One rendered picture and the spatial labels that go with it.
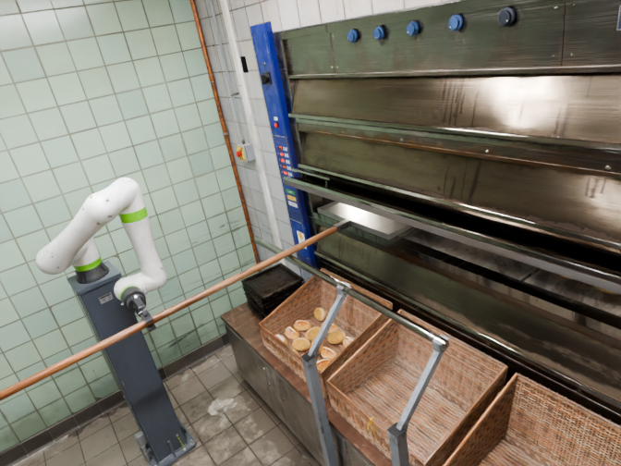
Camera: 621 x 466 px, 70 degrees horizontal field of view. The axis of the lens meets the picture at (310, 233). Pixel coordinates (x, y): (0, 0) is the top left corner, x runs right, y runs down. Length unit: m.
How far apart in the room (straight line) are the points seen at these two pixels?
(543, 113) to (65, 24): 2.35
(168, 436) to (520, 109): 2.42
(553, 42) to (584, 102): 0.17
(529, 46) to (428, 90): 0.38
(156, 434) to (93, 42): 2.18
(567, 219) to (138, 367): 2.07
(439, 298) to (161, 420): 1.69
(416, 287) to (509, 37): 1.07
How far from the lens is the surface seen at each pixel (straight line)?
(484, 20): 1.50
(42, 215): 2.93
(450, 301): 1.93
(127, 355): 2.53
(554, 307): 1.65
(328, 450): 2.16
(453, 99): 1.59
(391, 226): 2.15
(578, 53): 1.38
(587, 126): 1.37
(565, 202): 1.47
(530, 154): 1.48
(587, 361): 1.71
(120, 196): 1.95
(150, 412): 2.76
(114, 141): 2.91
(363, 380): 2.18
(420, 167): 1.76
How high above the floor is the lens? 2.12
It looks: 25 degrees down
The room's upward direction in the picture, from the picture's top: 11 degrees counter-clockwise
